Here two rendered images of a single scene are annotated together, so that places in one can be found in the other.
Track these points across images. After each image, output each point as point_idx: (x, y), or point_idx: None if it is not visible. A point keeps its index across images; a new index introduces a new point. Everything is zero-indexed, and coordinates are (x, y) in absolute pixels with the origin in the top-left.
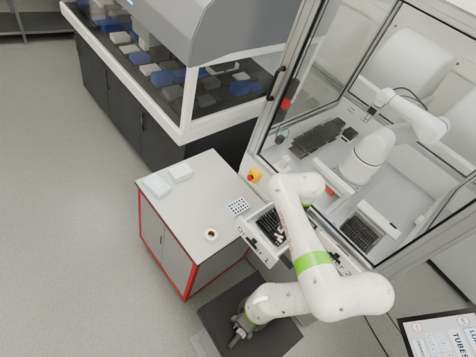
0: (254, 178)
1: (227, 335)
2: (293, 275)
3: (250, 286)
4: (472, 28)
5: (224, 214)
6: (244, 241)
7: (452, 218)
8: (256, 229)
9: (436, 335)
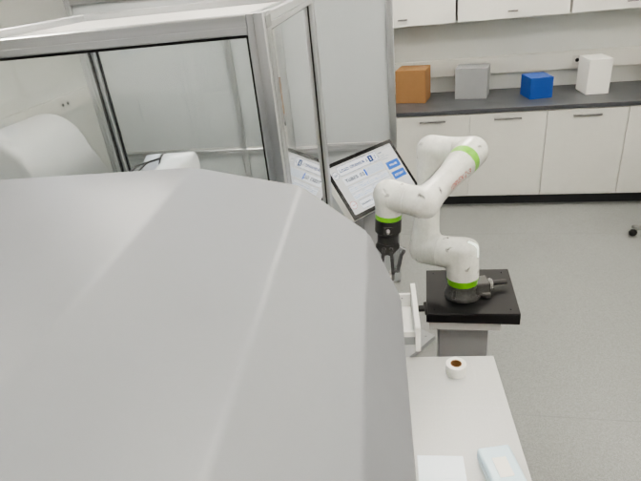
0: None
1: (501, 292)
2: None
3: (447, 307)
4: (299, 6)
5: (410, 386)
6: None
7: (323, 131)
8: None
9: (352, 192)
